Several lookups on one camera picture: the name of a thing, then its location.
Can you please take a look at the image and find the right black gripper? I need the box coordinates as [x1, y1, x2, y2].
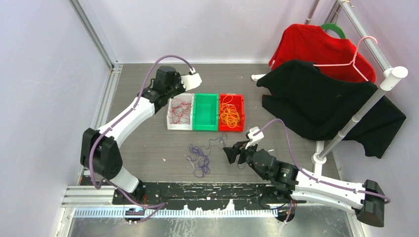
[223, 138, 268, 180]

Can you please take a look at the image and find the red cable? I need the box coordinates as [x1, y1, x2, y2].
[168, 96, 192, 125]

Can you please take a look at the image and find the white plastic bin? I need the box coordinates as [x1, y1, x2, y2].
[167, 93, 195, 130]

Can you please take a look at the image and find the yellow cable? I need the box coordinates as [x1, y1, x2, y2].
[219, 95, 242, 129]

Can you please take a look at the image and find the green plastic bin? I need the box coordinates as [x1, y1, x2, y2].
[192, 93, 219, 131]

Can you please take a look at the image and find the red plastic bin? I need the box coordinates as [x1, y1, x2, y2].
[218, 94, 245, 132]

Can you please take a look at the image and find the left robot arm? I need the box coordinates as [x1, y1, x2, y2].
[80, 66, 188, 204]

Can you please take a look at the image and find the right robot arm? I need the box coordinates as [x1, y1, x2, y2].
[223, 141, 386, 228]

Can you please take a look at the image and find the black shirt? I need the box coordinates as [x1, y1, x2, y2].
[256, 60, 406, 158]

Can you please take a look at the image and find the red shirt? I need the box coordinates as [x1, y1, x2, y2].
[268, 24, 376, 83]

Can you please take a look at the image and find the pink hanger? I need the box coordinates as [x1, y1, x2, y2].
[313, 36, 378, 81]

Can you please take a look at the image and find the green hanger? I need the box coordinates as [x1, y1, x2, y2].
[320, 23, 346, 39]

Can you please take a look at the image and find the white clothes rack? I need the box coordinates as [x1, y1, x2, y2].
[251, 0, 409, 201]

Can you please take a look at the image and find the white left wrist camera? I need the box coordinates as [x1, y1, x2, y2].
[180, 67, 202, 91]

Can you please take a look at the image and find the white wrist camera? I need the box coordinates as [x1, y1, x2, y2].
[245, 126, 264, 149]
[180, 67, 202, 91]

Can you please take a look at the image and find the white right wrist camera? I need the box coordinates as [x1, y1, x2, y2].
[245, 126, 264, 149]

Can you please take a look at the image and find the purple cable bundle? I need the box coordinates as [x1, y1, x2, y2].
[186, 144, 212, 178]

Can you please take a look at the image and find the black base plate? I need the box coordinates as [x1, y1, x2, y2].
[112, 182, 307, 211]

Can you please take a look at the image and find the aluminium frame rail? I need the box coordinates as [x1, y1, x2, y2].
[69, 0, 123, 128]

